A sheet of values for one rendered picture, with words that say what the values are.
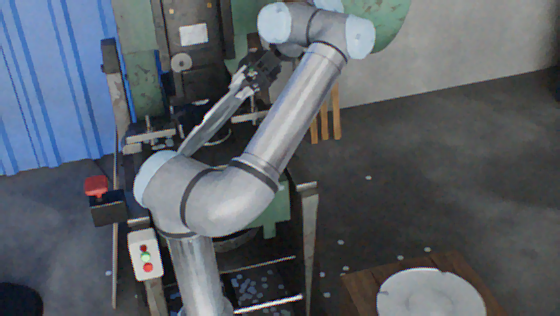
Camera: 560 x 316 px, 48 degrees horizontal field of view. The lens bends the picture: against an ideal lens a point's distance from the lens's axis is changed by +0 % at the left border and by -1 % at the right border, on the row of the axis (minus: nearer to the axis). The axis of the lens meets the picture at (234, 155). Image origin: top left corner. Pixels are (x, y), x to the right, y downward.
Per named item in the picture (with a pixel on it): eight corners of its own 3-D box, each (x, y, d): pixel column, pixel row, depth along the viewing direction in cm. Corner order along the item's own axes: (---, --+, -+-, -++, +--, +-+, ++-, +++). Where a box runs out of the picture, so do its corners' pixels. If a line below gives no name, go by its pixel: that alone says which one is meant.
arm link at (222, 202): (224, 241, 97) (370, 1, 109) (174, 216, 104) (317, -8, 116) (252, 267, 106) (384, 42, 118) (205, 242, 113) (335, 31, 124)
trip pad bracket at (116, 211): (137, 251, 178) (124, 197, 168) (103, 259, 177) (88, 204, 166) (135, 238, 183) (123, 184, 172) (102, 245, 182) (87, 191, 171)
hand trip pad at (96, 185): (113, 210, 168) (107, 187, 164) (91, 214, 168) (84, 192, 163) (111, 195, 174) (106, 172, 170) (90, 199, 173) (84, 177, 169)
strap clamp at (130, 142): (178, 144, 189) (173, 114, 184) (123, 155, 187) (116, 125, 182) (175, 134, 194) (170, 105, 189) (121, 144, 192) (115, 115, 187)
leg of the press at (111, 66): (184, 380, 203) (133, 147, 153) (149, 388, 201) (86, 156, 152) (153, 211, 279) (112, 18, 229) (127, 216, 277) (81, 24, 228)
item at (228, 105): (162, 168, 149) (160, 166, 149) (194, 157, 177) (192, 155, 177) (243, 77, 143) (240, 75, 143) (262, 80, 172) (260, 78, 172)
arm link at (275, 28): (302, 9, 113) (335, 5, 121) (255, -1, 120) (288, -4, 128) (297, 52, 116) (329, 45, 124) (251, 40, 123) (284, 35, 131)
